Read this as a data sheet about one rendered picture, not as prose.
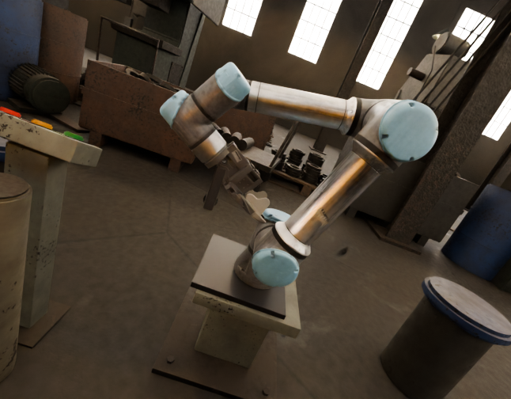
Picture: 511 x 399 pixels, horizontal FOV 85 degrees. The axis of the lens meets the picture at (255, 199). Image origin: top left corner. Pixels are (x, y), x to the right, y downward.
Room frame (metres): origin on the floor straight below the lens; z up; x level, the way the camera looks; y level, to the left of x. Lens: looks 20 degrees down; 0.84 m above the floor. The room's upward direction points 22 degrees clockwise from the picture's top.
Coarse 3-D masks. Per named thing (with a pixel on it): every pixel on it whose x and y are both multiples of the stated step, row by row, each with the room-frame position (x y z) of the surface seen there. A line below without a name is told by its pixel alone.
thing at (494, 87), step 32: (384, 0) 7.97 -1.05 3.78; (352, 64) 8.27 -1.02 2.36; (480, 64) 3.03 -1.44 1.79; (480, 96) 2.73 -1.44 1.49; (448, 128) 3.01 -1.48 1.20; (480, 128) 2.75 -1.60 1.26; (448, 160) 2.74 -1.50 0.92; (416, 192) 2.73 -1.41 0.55; (480, 192) 8.64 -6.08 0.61; (384, 224) 3.04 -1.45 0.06; (416, 224) 2.75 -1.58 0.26
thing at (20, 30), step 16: (0, 0) 2.21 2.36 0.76; (16, 0) 2.29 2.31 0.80; (32, 0) 2.41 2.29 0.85; (0, 16) 2.21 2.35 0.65; (16, 16) 2.29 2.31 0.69; (32, 16) 2.42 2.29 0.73; (0, 32) 2.21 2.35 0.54; (16, 32) 2.30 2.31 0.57; (32, 32) 2.43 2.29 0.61; (0, 48) 2.22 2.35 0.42; (16, 48) 2.31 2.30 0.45; (32, 48) 2.45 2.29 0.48; (0, 64) 2.22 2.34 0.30; (16, 64) 2.31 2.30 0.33; (0, 80) 2.22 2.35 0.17; (0, 96) 2.23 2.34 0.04; (16, 96) 2.33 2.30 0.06
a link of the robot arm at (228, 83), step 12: (216, 72) 0.61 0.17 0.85; (228, 72) 0.60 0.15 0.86; (204, 84) 0.61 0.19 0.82; (216, 84) 0.59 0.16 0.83; (228, 84) 0.59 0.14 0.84; (240, 84) 0.60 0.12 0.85; (192, 96) 0.60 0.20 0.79; (204, 96) 0.59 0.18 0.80; (216, 96) 0.59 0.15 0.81; (228, 96) 0.60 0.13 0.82; (240, 96) 0.61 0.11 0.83; (204, 108) 0.59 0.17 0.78; (216, 108) 0.60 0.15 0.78; (228, 108) 0.62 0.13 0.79
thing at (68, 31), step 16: (48, 16) 2.71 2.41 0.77; (64, 16) 2.79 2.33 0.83; (48, 32) 2.71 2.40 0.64; (64, 32) 2.80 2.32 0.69; (80, 32) 2.96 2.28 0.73; (48, 48) 2.72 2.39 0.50; (64, 48) 2.82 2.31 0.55; (80, 48) 2.99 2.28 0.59; (48, 64) 2.73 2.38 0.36; (64, 64) 2.83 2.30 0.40; (80, 64) 3.03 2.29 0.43; (64, 80) 2.85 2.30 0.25
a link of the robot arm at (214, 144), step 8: (216, 136) 0.62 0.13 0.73; (200, 144) 0.60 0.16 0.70; (208, 144) 0.60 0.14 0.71; (216, 144) 0.61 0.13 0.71; (224, 144) 0.63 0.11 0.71; (200, 152) 0.60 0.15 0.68; (208, 152) 0.60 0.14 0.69; (216, 152) 0.61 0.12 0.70; (200, 160) 0.62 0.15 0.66; (208, 160) 0.61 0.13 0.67
